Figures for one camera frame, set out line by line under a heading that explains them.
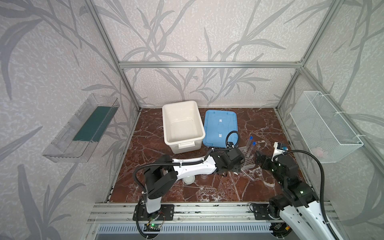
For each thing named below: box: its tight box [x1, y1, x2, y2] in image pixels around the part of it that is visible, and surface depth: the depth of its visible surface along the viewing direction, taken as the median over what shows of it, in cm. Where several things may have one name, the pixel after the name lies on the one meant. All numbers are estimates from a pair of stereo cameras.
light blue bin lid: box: [202, 109, 238, 148], surface depth 113 cm
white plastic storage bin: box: [162, 100, 206, 154], surface depth 104 cm
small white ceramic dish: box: [183, 175, 195, 184], surface depth 84 cm
